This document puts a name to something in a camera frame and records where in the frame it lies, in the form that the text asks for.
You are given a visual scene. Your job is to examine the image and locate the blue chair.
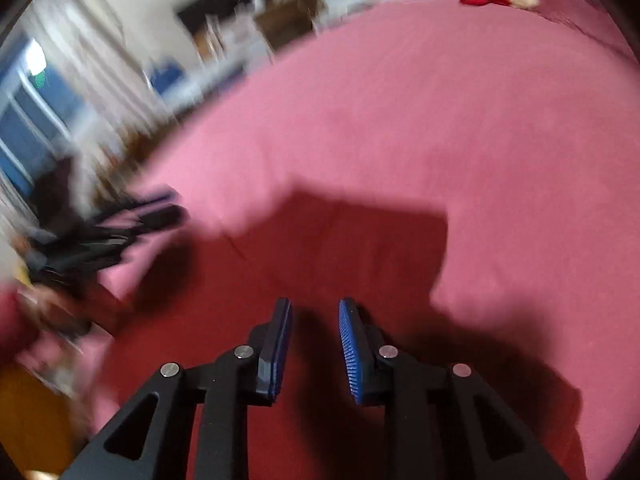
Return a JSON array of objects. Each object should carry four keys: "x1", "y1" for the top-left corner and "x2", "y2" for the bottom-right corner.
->
[{"x1": 145, "y1": 60, "x2": 183, "y2": 96}]

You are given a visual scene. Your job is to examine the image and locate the pale side curtain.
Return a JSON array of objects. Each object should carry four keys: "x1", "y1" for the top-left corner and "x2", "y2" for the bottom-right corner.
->
[{"x1": 20, "y1": 0, "x2": 171, "y2": 161}]

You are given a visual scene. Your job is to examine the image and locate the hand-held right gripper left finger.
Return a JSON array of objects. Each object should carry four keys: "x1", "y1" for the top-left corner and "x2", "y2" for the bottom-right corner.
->
[{"x1": 60, "y1": 297, "x2": 293, "y2": 480}]

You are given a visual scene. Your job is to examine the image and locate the pink bed blanket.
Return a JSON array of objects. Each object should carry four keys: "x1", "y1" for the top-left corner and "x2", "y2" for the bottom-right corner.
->
[{"x1": 90, "y1": 0, "x2": 640, "y2": 480}]

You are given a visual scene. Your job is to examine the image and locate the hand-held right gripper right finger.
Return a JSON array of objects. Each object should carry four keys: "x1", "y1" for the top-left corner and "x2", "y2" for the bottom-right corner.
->
[{"x1": 338, "y1": 298, "x2": 568, "y2": 480}]

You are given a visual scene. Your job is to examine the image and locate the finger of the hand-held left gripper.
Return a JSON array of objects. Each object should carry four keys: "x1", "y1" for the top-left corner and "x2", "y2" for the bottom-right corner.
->
[
  {"x1": 97, "y1": 204, "x2": 184, "y2": 242},
  {"x1": 105, "y1": 186, "x2": 177, "y2": 217}
]

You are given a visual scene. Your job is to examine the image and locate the glass window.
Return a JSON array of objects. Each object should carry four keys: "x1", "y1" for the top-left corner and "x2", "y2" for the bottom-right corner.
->
[{"x1": 0, "y1": 35, "x2": 96, "y2": 196}]

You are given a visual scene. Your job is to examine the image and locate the wooden desk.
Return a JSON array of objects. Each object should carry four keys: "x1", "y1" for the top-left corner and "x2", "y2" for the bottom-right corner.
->
[{"x1": 255, "y1": 0, "x2": 326, "y2": 51}]

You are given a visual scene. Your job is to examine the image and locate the dark red garment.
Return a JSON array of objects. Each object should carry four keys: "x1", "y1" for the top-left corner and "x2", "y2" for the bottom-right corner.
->
[{"x1": 95, "y1": 187, "x2": 588, "y2": 480}]

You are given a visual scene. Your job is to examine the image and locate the black monitor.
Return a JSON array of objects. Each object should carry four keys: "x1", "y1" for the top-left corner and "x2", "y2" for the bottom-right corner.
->
[{"x1": 175, "y1": 0, "x2": 261, "y2": 36}]

